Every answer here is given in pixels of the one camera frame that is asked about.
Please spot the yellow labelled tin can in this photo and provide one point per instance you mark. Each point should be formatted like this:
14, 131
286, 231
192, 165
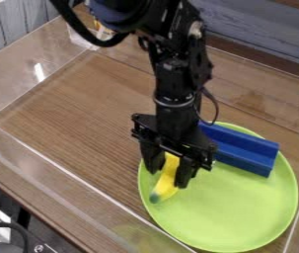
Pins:
103, 33

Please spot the yellow toy banana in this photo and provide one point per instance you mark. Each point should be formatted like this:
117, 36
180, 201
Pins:
164, 189

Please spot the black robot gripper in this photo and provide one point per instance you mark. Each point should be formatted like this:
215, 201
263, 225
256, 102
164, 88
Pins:
171, 131

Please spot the clear acrylic enclosure wall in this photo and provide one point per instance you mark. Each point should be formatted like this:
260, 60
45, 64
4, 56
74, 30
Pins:
68, 156

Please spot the green round plate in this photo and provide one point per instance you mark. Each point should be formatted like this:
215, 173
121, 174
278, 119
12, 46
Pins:
231, 211

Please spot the black device with knob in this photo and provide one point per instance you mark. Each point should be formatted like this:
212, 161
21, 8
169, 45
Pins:
37, 244

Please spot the blue foam block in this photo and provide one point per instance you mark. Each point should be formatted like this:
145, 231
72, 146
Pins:
241, 148

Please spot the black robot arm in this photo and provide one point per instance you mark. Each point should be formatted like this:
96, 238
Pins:
171, 33

